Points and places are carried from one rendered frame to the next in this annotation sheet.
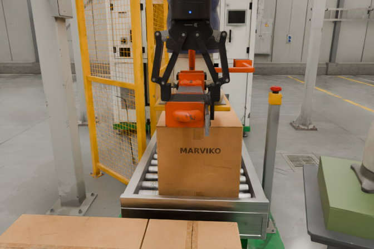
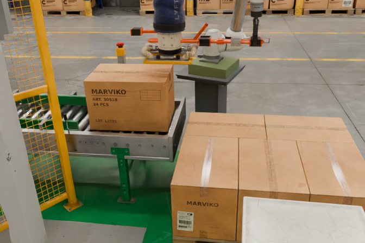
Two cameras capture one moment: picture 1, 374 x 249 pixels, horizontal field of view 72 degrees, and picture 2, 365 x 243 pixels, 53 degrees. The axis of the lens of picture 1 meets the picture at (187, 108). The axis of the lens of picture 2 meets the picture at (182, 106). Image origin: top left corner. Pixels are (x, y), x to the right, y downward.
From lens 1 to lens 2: 2.71 m
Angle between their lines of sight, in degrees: 79
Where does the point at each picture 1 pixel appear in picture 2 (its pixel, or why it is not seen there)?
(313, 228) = (225, 81)
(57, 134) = (24, 187)
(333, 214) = (226, 72)
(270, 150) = not seen: hidden behind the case
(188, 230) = (195, 123)
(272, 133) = not seen: hidden behind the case
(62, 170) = (35, 230)
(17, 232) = (190, 179)
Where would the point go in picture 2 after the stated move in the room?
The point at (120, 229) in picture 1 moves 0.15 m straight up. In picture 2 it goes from (192, 142) to (192, 124)
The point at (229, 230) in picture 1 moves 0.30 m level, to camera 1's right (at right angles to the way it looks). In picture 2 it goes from (196, 114) to (198, 99)
